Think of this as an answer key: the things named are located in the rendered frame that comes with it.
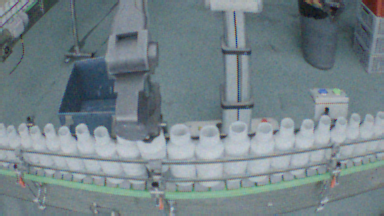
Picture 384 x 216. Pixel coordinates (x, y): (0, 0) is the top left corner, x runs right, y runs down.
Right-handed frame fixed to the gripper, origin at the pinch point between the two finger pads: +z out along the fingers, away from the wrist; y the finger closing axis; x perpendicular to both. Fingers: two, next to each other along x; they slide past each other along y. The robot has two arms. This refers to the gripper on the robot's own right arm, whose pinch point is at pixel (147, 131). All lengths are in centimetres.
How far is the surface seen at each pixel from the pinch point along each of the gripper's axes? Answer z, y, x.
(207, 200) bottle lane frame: 20.5, 8.7, 11.2
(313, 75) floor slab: 159, -130, 96
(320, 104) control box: 12.2, -12.4, 43.7
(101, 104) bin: 59, -45, -30
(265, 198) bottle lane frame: 22.9, 9.4, 26.6
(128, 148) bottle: 5.8, 0.9, -5.3
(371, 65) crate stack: 151, -140, 172
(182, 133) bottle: 5.7, -2.7, 6.4
